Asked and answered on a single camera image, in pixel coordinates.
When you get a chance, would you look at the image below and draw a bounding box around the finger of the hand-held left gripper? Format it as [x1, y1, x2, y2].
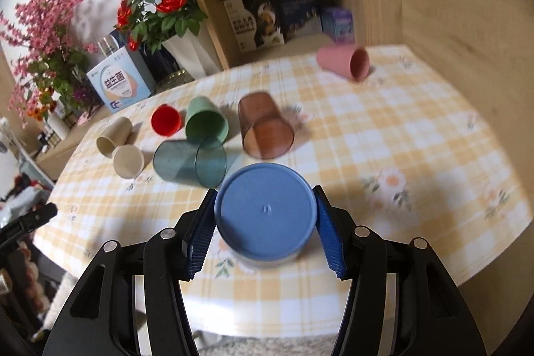
[0, 203, 59, 252]

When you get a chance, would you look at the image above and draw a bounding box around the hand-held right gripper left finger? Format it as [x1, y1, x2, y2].
[42, 189, 218, 356]

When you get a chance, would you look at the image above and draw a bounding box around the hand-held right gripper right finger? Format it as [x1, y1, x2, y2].
[312, 185, 488, 356]

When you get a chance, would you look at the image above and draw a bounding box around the blue cup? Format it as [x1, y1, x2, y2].
[214, 163, 318, 270]

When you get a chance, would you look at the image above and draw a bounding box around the clear teal cup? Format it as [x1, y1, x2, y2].
[153, 136, 228, 189]

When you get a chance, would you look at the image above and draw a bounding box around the beige cup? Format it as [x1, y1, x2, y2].
[112, 144, 145, 179]
[96, 117, 133, 156]

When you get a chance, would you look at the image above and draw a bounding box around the green cup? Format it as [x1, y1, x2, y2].
[185, 96, 229, 142]

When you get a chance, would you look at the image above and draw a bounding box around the red cup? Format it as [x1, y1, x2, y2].
[151, 104, 183, 137]

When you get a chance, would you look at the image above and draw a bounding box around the clear brown cup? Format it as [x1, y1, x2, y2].
[237, 91, 295, 160]

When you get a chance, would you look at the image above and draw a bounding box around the pink cup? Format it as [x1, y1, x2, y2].
[316, 46, 370, 81]

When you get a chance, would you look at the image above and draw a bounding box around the yellow checked tablecloth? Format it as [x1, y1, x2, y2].
[32, 44, 533, 337]

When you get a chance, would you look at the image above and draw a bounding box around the white and blue box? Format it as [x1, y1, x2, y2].
[86, 46, 157, 114]

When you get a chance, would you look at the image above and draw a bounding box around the pink blossom bouquet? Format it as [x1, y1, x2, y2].
[0, 0, 101, 130]

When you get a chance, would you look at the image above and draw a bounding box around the dark blue vase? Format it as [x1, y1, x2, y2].
[140, 41, 183, 82]

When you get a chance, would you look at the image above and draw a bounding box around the white vase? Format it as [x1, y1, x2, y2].
[161, 28, 223, 79]

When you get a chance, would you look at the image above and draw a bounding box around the small purple box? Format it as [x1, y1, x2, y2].
[321, 6, 356, 44]

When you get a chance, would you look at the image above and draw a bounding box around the white product box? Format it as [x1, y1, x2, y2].
[223, 0, 258, 53]

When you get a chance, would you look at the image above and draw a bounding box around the dark blue box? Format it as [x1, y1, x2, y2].
[276, 0, 323, 40]

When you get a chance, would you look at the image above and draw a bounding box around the dark illustrated box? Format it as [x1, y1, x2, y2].
[243, 0, 286, 49]

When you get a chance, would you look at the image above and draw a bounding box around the red rose bouquet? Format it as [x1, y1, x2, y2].
[114, 0, 208, 53]

